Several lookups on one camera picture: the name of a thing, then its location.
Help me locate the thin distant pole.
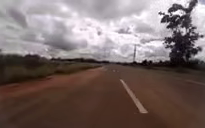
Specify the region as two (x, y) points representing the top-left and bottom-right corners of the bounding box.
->
(132, 43), (138, 64)

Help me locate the reddish brown asphalt road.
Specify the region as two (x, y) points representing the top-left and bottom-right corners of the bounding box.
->
(0, 63), (205, 128)

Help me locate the white dashed centre line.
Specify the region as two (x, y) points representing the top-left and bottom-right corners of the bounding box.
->
(111, 68), (150, 115)

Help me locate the distant row of trees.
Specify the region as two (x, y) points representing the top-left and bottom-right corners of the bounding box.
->
(49, 57), (205, 72)

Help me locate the dry grass verge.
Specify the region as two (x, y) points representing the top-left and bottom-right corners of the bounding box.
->
(0, 49), (104, 89)

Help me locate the tall dark tree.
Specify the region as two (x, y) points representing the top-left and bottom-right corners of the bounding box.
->
(157, 0), (205, 67)

